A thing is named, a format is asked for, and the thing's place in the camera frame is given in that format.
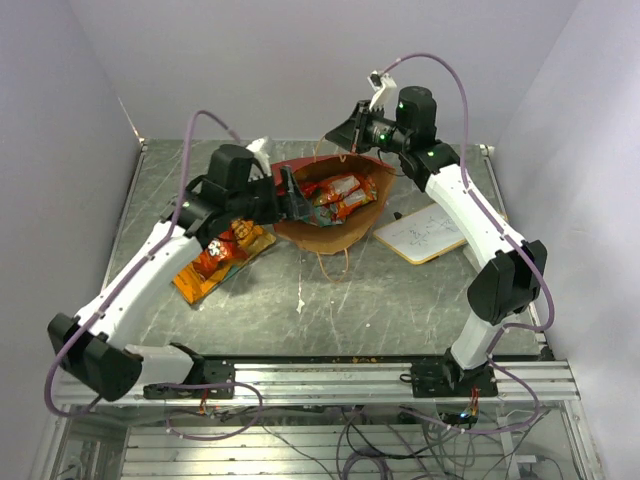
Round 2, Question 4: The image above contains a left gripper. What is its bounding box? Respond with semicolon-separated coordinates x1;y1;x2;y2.
229;166;316;226

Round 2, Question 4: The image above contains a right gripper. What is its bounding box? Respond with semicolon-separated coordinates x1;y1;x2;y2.
326;100;410;155

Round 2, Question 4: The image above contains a red paper bag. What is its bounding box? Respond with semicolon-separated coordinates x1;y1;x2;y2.
272;152;397;259

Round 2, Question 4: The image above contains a red cheetos bag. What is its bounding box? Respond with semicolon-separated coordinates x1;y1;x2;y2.
301;173;377;206

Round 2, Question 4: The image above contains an orange honey dijon chip bag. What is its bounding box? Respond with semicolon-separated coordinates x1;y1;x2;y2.
173;231;276;305

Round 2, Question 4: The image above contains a red doritos bag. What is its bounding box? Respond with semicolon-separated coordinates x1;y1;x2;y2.
192;220;274;281

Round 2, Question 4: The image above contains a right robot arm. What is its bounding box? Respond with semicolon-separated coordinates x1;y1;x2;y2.
325;86;547;396

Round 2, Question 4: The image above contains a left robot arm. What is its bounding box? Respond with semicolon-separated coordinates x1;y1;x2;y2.
47;142;311;402

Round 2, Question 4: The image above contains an orange cheetos snack bag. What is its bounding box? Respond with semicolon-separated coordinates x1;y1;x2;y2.
330;188;377;222

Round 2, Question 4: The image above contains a teal snack packet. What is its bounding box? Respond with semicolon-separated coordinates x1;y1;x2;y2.
299;202;343;228

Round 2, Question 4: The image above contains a small whiteboard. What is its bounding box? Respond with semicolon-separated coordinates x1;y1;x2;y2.
374;203;466;265

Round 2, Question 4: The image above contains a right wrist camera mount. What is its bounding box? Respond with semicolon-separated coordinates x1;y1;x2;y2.
368;71;397;111

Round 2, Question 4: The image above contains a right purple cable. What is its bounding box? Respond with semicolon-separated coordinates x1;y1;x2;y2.
384;52;556;436

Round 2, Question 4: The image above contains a purple cable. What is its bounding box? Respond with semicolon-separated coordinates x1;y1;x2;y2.
384;52;556;436
43;109;241;419

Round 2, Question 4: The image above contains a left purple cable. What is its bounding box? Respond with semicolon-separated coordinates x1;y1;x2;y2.
43;109;241;419

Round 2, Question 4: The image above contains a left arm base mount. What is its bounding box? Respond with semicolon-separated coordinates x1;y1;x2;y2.
143;357;236;400

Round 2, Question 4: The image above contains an aluminium rail frame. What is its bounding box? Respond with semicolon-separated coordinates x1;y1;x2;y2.
33;357;604;479

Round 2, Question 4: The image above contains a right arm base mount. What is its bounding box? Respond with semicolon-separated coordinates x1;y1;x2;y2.
399;356;498;398

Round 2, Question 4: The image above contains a cable bundle under table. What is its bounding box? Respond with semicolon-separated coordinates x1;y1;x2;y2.
164;379;551;480

